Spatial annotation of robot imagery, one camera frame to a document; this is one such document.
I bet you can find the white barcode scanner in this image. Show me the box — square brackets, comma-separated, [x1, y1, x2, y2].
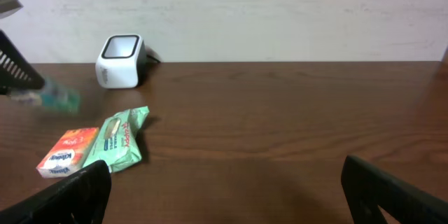
[95, 34, 147, 89]

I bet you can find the teal tissue pack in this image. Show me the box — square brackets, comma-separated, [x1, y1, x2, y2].
[6, 79, 81, 113]

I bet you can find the orange tissue pack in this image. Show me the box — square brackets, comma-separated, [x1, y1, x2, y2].
[36, 127, 99, 179]

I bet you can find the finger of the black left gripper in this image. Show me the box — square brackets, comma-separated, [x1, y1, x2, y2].
[1, 31, 45, 95]

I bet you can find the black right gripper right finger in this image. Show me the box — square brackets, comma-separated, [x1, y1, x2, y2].
[341, 155, 447, 224]

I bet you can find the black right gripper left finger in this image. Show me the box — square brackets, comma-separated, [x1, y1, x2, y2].
[1, 160, 111, 224]

